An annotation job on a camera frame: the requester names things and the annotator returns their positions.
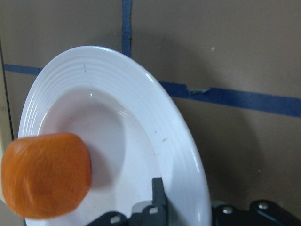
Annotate white round plate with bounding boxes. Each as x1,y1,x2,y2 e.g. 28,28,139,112
18,46,211,226

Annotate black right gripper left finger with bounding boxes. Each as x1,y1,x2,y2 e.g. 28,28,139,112
88,178,168,226

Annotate orange fruit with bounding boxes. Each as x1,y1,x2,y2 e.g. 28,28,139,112
1,133,92,219

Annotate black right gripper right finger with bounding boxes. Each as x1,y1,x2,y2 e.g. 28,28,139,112
212,200,301,226

